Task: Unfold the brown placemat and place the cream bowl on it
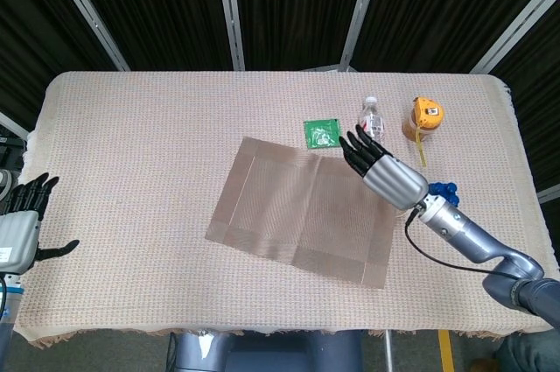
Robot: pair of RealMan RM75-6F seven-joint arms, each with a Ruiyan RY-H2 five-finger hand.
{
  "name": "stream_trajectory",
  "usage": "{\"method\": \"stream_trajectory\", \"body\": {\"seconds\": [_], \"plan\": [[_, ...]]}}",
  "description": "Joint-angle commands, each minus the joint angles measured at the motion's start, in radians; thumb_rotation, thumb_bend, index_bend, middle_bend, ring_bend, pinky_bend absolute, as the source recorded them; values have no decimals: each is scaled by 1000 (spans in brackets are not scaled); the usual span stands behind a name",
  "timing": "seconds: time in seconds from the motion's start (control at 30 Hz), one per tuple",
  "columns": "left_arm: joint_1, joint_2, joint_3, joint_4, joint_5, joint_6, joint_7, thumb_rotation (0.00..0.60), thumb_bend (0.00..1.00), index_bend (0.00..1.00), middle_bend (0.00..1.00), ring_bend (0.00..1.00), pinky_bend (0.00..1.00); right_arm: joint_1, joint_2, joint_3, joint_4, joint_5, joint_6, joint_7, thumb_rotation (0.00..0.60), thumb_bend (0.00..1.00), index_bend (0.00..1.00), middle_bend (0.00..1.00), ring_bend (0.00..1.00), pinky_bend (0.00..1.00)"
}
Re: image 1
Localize white partition post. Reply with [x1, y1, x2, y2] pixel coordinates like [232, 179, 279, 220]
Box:
[339, 0, 386, 70]
[536, 186, 560, 205]
[0, 109, 30, 139]
[213, 0, 246, 72]
[468, 0, 560, 74]
[41, 0, 131, 72]

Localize blue toy brick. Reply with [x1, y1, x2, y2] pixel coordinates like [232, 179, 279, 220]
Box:
[426, 181, 460, 209]

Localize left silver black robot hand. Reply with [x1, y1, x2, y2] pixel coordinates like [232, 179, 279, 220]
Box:
[0, 172, 81, 276]

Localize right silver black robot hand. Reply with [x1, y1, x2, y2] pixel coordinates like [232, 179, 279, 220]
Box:
[339, 123, 431, 211]

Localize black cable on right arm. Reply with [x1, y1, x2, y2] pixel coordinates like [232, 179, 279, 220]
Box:
[403, 209, 522, 281]

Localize brown woven placemat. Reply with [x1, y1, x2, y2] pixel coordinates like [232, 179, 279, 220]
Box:
[204, 136, 397, 290]

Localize jar of rubber bands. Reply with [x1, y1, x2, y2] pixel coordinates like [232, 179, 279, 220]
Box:
[401, 107, 441, 144]

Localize white table leg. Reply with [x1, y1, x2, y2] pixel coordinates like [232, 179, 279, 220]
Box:
[383, 330, 393, 372]

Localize blue-grey robot torso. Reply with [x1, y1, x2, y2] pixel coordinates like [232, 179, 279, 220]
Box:
[168, 330, 364, 372]

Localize yellow tape measure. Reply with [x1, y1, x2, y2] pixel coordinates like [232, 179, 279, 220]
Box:
[412, 97, 445, 168]

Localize beige woven tablecloth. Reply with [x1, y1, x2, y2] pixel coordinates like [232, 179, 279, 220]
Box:
[0, 69, 560, 349]

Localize green sachet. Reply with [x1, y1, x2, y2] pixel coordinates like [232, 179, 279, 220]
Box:
[303, 118, 346, 151]

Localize clear plastic water bottle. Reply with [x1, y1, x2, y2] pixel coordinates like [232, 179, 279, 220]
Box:
[358, 95, 386, 145]

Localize dark equipment beside table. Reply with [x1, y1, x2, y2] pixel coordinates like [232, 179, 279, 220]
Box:
[0, 126, 25, 198]

